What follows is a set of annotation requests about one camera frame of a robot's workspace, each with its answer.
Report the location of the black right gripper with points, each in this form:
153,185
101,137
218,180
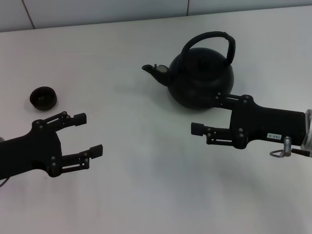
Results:
268,124

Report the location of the black round teapot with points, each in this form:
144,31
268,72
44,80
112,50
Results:
200,80

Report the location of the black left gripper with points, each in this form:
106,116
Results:
36,148

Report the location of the small dark teacup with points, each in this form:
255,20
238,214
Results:
44,98

